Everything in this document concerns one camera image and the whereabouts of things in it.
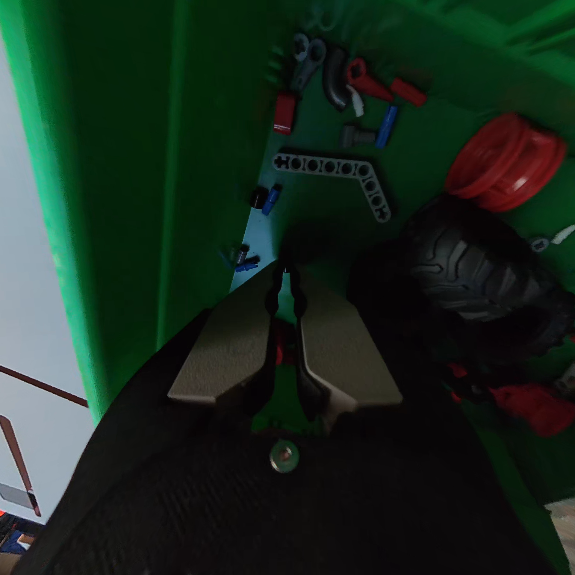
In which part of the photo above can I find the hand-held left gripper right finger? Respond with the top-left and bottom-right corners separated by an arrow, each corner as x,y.
287,263 -> 403,432

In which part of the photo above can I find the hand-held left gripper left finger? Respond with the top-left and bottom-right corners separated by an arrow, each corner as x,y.
167,260 -> 284,418

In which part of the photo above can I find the small red lego piece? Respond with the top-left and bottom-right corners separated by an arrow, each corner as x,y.
274,319 -> 297,367

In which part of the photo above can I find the green plastic bin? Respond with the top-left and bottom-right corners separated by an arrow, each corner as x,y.
0,0 -> 575,575

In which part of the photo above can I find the black rubber lego tire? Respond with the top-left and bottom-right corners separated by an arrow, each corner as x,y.
400,198 -> 575,364

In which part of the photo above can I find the red lego panel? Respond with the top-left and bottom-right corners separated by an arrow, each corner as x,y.
490,382 -> 575,438

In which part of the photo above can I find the grey bent lego beam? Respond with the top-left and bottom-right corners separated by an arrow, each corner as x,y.
273,152 -> 392,224

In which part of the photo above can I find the dark grey lego pin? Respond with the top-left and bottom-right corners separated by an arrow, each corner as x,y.
340,124 -> 378,148

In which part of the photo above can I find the red lego wheel rim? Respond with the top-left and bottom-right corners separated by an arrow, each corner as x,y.
445,112 -> 568,214

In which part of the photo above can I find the red lego axle connector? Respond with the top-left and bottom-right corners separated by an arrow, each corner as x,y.
390,77 -> 427,108

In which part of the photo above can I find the red lego tooth piece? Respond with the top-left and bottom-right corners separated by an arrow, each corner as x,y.
346,57 -> 396,103

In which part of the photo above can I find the black curved lego piece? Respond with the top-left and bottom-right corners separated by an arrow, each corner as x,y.
323,47 -> 351,112

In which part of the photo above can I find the dark grey lego lever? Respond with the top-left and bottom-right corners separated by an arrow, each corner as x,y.
290,34 -> 328,93

